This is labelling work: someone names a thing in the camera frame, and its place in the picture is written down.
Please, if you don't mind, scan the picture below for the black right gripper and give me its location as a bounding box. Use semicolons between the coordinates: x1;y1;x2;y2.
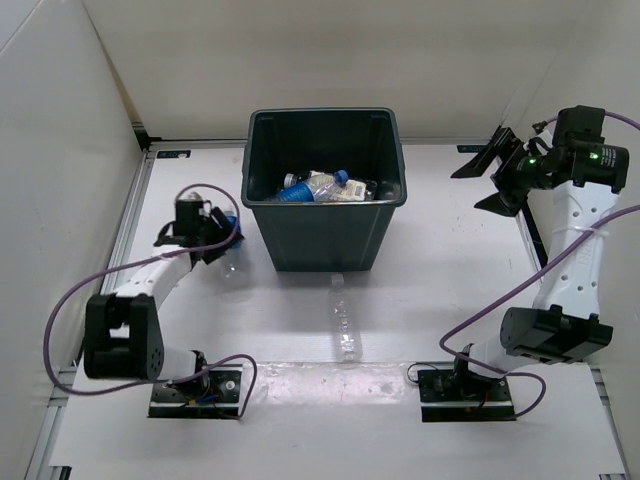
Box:
450;128;552;218

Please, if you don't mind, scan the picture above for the clear bottle blue label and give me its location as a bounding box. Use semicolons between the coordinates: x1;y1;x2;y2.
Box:
217;238;250;292

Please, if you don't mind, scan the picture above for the small bottle green label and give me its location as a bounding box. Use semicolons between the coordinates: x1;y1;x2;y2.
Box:
282;169;381;203

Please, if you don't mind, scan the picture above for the blue label water bottle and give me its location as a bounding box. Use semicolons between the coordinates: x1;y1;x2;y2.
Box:
268;170;349;203

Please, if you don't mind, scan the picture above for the clear ribbed plastic bottle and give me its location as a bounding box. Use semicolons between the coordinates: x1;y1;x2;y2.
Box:
327;273;362;363

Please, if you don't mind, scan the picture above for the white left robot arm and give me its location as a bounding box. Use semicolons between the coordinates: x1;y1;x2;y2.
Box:
83;200;243;400

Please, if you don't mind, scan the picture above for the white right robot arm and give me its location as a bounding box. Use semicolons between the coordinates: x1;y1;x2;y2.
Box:
449;105;629;400

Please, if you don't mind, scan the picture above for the dark green plastic bin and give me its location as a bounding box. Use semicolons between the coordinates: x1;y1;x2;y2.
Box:
241;107;407;272

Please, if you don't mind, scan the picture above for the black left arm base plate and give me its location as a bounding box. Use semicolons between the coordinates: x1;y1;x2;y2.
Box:
147;364;243;420

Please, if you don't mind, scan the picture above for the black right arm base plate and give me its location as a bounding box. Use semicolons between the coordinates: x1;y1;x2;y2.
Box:
417;369;515;423

